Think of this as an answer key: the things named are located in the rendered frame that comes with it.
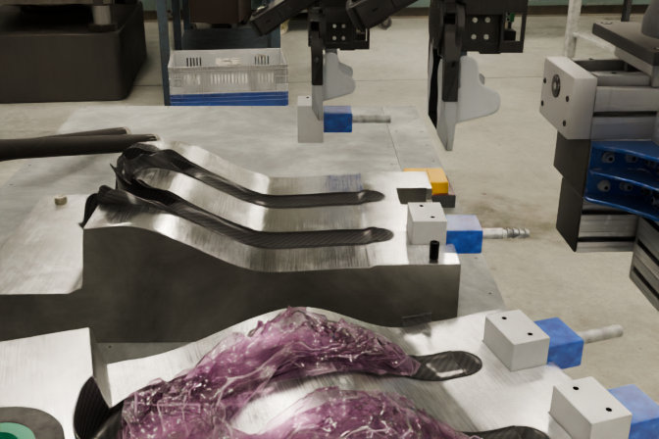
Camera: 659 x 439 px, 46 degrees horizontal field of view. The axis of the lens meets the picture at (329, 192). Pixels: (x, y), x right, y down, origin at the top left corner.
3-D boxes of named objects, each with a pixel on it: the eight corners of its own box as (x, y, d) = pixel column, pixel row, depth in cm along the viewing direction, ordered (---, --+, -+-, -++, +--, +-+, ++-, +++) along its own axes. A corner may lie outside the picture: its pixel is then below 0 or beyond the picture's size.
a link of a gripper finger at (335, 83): (356, 121, 103) (356, 51, 102) (311, 121, 103) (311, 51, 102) (354, 120, 106) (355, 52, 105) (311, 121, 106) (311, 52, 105)
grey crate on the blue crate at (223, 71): (284, 74, 432) (283, 47, 427) (288, 93, 395) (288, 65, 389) (174, 76, 426) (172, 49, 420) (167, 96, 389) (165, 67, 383)
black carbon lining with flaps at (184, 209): (382, 204, 97) (385, 131, 93) (396, 264, 82) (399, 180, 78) (103, 205, 96) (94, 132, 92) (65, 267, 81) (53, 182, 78)
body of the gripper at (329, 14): (369, 55, 102) (371, -40, 97) (304, 55, 102) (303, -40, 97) (365, 43, 109) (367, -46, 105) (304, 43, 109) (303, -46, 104)
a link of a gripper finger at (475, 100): (502, 152, 74) (505, 54, 73) (440, 152, 74) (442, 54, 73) (494, 150, 77) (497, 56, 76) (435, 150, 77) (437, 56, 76)
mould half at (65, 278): (422, 233, 105) (427, 138, 100) (455, 339, 81) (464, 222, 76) (50, 235, 104) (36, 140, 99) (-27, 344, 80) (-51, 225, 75)
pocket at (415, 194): (430, 215, 98) (431, 187, 97) (436, 232, 93) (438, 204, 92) (394, 215, 98) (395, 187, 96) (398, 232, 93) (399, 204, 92)
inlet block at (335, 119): (387, 131, 113) (389, 95, 111) (391, 142, 108) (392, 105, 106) (298, 131, 112) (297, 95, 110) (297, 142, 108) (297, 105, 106)
